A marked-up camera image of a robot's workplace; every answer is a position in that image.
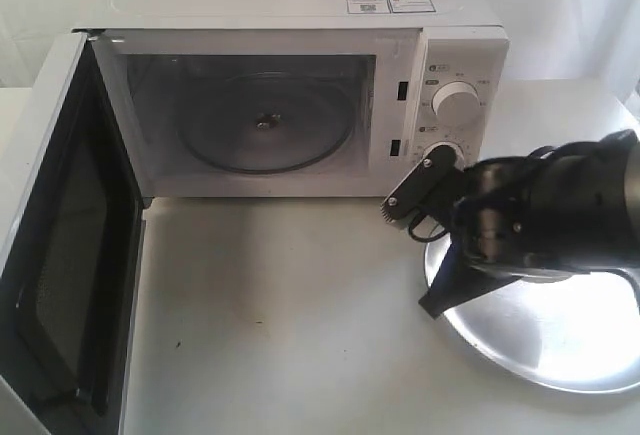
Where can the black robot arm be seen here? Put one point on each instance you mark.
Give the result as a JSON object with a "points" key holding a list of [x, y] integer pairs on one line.
{"points": [[620, 183]]}

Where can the white microwave oven body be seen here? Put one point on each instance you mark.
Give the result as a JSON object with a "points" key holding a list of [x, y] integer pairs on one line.
{"points": [[155, 54]]}

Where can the lower white control knob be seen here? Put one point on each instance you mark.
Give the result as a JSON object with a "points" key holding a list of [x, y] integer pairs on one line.
{"points": [[459, 157]]}

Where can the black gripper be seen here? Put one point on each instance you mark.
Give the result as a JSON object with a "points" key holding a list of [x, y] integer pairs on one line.
{"points": [[539, 214]]}

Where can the white microwave door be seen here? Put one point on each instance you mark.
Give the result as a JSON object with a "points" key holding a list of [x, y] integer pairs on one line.
{"points": [[71, 232]]}

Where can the upper white control knob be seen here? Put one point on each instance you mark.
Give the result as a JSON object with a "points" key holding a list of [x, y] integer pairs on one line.
{"points": [[456, 103]]}

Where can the glass microwave turntable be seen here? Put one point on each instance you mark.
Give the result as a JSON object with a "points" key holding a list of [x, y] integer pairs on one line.
{"points": [[266, 123]]}

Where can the round stainless steel tray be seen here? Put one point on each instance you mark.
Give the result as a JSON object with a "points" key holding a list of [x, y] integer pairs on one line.
{"points": [[576, 335]]}

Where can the blue white label sticker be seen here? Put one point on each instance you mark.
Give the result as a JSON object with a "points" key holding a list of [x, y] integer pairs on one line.
{"points": [[390, 6]]}

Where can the white control knob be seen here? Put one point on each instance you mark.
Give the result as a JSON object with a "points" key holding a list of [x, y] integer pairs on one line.
{"points": [[456, 103], [459, 157]]}

